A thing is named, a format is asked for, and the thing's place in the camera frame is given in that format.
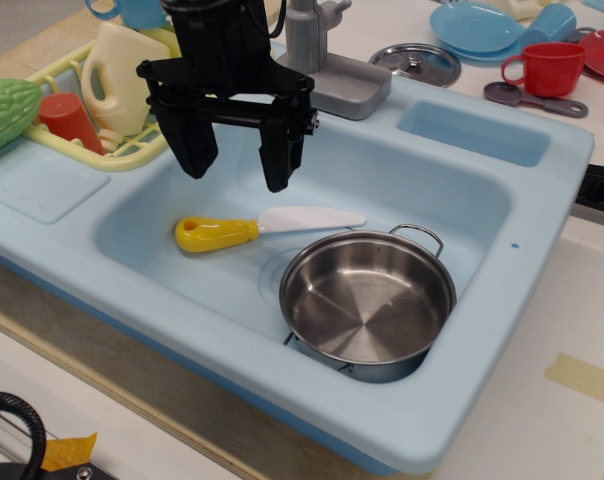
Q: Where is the black device at right edge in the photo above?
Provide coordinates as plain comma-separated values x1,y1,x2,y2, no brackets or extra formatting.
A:
575,164,604,212

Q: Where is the yellow handled white toy knife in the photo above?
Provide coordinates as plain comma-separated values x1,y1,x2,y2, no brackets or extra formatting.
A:
174,206,367,253

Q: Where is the grey toy measuring spoon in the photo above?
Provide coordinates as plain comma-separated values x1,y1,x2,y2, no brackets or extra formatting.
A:
483,82,589,119

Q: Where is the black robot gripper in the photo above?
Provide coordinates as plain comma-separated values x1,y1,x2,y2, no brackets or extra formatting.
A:
137,1,318,192

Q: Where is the light blue toy sink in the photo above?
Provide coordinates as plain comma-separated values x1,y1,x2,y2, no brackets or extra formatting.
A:
0,41,595,477

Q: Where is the blue toy mug top left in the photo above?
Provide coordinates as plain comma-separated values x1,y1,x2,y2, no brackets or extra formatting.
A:
85,0,169,30

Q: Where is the light blue plastic plate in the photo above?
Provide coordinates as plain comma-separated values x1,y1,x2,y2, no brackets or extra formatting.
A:
429,2,525,62

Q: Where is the yellow tape piece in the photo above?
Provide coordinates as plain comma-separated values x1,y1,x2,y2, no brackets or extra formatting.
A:
41,432,98,472

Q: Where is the black corrugated cable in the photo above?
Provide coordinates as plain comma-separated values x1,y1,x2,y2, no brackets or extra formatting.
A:
0,391,47,473

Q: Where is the cream plastic detergent bottle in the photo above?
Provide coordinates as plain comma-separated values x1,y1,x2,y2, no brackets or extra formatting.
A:
80,22,170,152

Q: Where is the cream plastic item top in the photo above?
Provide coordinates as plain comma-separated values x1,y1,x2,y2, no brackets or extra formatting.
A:
488,0,550,21

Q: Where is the steel pot lid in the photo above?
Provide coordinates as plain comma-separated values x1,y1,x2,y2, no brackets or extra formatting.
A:
369,43,462,88

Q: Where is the red toy mug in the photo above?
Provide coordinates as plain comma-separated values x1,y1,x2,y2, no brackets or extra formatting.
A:
501,42,586,97

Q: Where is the red plastic cup in rack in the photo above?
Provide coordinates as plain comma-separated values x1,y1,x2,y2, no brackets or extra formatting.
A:
38,92,104,155

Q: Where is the light blue plastic cup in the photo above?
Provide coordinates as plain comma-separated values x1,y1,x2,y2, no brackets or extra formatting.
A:
519,3,577,49

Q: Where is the pale yellow dish rack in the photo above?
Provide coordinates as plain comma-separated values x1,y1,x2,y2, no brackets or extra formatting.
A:
24,28,180,172

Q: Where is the grey toy faucet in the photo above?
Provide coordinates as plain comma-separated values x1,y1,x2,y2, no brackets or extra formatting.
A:
277,0,392,120

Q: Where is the green toy bitter gourd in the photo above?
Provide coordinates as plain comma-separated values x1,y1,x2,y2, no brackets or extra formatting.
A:
0,78,44,148

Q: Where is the stainless steel pot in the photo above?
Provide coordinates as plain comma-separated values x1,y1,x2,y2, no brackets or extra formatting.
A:
279,224,457,383

